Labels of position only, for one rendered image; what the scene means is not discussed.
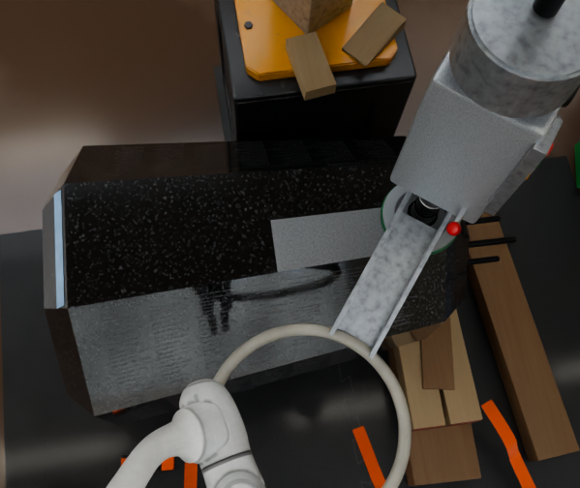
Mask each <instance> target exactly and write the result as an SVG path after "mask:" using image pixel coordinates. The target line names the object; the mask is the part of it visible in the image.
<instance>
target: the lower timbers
mask: <svg viewBox="0 0 580 488"><path fill-rule="evenodd" d="M467 228H468V233H469V237H470V241H476V240H485V239H493V238H501V237H504V234H503V231H502V228H501V226H500V223H499V222H493V223H485V224H477V225H468V226H467ZM493 256H499V257H500V260H499V261H496V262H488V263H481V264H473V265H468V277H469V280H470V283H471V286H472V289H473V295H474V298H475V301H476V304H477V307H478V310H479V313H480V315H481V318H482V321H483V324H484V327H485V330H486V333H487V336H488V339H489V342H490V345H491V348H492V351H493V354H494V356H495V359H496V362H497V366H498V369H499V372H500V375H501V378H502V381H503V384H504V389H505V392H506V395H507V398H508V401H509V404H510V406H511V409H512V412H513V415H514V418H515V421H516V424H517V427H518V430H519V433H520V436H521V440H522V443H523V445H524V448H525V451H526V454H527V457H528V460H529V462H533V461H541V460H545V459H549V458H553V457H557V456H561V455H565V454H568V453H572V452H576V451H579V450H580V449H579V446H578V443H577V441H576V439H575V436H574V433H573V430H572V427H571V425H570V422H569V419H568V416H567V413H566V411H565V406H564V403H563V400H562V397H561V395H560V392H559V389H558V387H557V384H556V382H555V379H554V376H553V373H552V370H551V367H550V365H549V362H548V359H547V356H546V353H545V350H544V348H543V346H542V343H541V340H540V337H539V335H538V332H537V329H536V326H535V323H534V319H533V316H532V313H531V310H530V307H529V305H528V302H527V299H526V296H525V293H524V291H523V289H522V286H521V283H520V280H519V277H518V274H517V272H516V269H515V266H514V263H513V260H512V258H511V255H510V252H509V250H508V247H507V244H499V245H491V246H482V247H474V248H469V259H478V258H486V257H493ZM387 354H388V360H389V367H390V369H391V371H392V372H393V374H394V375H395V377H396V379H397V380H398V374H397V368H396V363H395V357H394V352H393V349H390V350H387ZM398 381H399V380H398ZM406 475H407V481H408V485H409V486H416V485H425V484H434V483H443V482H451V481H460V480H469V479H478V478H481V473H480V468H479V464H478V458H477V453H476V448H475V442H474V437H473V427H472V424H471V423H467V424H460V425H454V426H448V427H444V426H443V427H440V428H435V429H427V430H419V431H412V444H411V452H410V457H409V462H408V464H407V468H406Z"/></svg>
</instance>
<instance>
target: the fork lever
mask: <svg viewBox="0 0 580 488"><path fill-rule="evenodd" d="M411 195H412V192H410V191H407V193H406V195H405V196H404V198H403V200H402V202H401V204H400V205H399V207H398V209H397V211H396V213H395V214H394V216H393V218H392V220H391V222H390V223H389V225H388V227H387V229H386V231H385V232H384V234H383V236H382V239H381V240H380V242H379V244H378V246H377V248H376V249H375V251H374V253H373V255H372V256H371V258H370V259H369V261H368V263H367V265H366V267H365V268H364V270H363V272H362V274H361V276H360V277H359V279H358V281H357V283H356V285H355V286H354V288H353V290H352V292H351V294H350V296H349V298H348V300H347V302H346V303H345V305H344V307H343V309H342V311H341V312H340V314H339V316H338V318H337V320H336V321H335V322H334V324H333V326H332V328H331V329H330V331H329V333H328V334H329V335H331V336H333V335H334V333H335V331H336V329H339V330H342V331H344V332H347V333H349V334H350V335H352V336H354V337H356V338H357V339H359V340H360V341H362V342H363V343H365V344H366V345H368V346H369V347H370V348H371V349H372V350H371V352H370V354H369V357H370V358H372V359H373V358H374V356H375V354H376V353H377V351H378V349H379V347H380V345H381V343H382V341H383V339H384V337H385V335H386V334H387V332H388V330H389V328H390V326H391V324H392V323H393V322H394V320H395V318H396V316H397V315H398V313H399V311H400V309H401V307H402V305H403V304H404V302H405V300H406V298H407V296H408V295H409V293H410V291H411V289H412V287H413V285H414V283H415V281H416V279H417V277H418V276H419V274H420V272H421V270H422V268H423V267H424V265H425V263H426V261H427V259H428V258H429V257H430V255H431V253H432V251H433V249H434V248H435V246H436V244H437V242H438V240H439V238H440V237H441V235H442V233H443V230H444V229H445V227H446V225H447V223H448V221H449V219H450V218H451V216H452V214H451V213H450V212H448V211H447V212H446V214H445V216H444V218H443V220H442V222H441V224H440V226H439V228H438V229H433V228H431V227H429V226H427V225H425V224H424V223H422V222H420V221H418V220H416V219H415V218H413V217H411V216H410V215H408V214H406V213H404V212H402V211H403V209H404V207H405V206H406V204H407V202H408V200H409V198H410V197H411Z"/></svg>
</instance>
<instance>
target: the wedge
mask: <svg viewBox="0 0 580 488"><path fill-rule="evenodd" d="M406 20H407V19H406V18H405V17H403V16H402V15H400V14H399V13H397V12H396V11H394V10H393V9H391V8H390V7H389V6H387V5H386V4H384V3H383V2H381V3H380V4H379V5H378V7H377V8H376V9H375V10H374V11H373V12H372V13H371V15H370V16H369V17H368V18H367V19H366V20H365V22H364V23H363V24H362V25H361V26H360V27H359V28H358V30H357V31H356V32H355V33H354V34H353V35H352V37H351V38H350V39H349V40H348V41H347V43H346V44H345V45H344V46H343V47H342V50H343V51H344V52H345V53H346V54H348V55H349V56H350V57H352V58H353V59H355V60H356V61H357V62H359V63H360V64H361V65H363V66H364V67H367V66H368V65H369V64H370V63H371V62H372V61H373V60H374V59H375V58H376V57H377V56H378V55H379V54H380V53H381V52H382V51H383V50H384V49H385V48H386V47H387V46H388V44H389V43H390V42H391V41H392V40H393V39H394V38H395V37H396V36H397V35H398V34H399V33H400V32H401V31H402V30H403V29H404V27H405V23H406Z"/></svg>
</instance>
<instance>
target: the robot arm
mask: <svg viewBox="0 0 580 488"><path fill-rule="evenodd" d="M179 408H180V410H179V411H177V412H176V413H175V415H174V416H173V419H172V422H171V423H169V424H167V425H165V426H163V427H161V428H159V429H157V430H155V431H154V432H152V433H151V434H149V435H148V436H147V437H145V438H144V439H143V440H142V441H141V442H140V443H139V444H138V445H137V446H136V447H135V449H134V450H133V451H132V452H131V454H130V455H129V456H128V458H127V459H126V460H125V462H124V463H123V464H122V466H121V467H120V469H119V470H118V471H117V473H116V474H115V476H114V477H113V479H112V480H111V481H110V483H109V484H108V486H107V487H106V488H145V486H146V485H147V483H148V481H149V480H150V478H151V476H152V475H153V473H154V472H155V471H156V470H157V468H158V467H159V466H160V465H161V464H162V463H163V462H164V461H165V460H167V459H168V458H170V457H174V456H179V457H180V458H181V459H182V460H183V461H184V462H186V463H195V464H199V465H200V468H201V471H202V474H203V477H204V481H205V484H206V488H266V485H265V484H264V480H263V478H262V476H261V474H260V472H259V469H258V466H257V464H256V462H255V459H254V456H253V454H252V451H251V448H250V445H249V441H248V435H247V432H246V428H245V426H244V423H243V420H242V418H241V415H240V413H239V410H238V408H237V406H236V405H235V403H234V401H233V399H232V397H231V395H230V394H229V392H228V391H227V389H226V388H225V387H224V386H223V385H222V384H221V383H220V382H218V381H214V380H211V379H203V380H198V381H193V382H191V383H189V384H188V385H187V386H186V388H185V389H184V390H183V392H182V394H181V397H180V401H179Z"/></svg>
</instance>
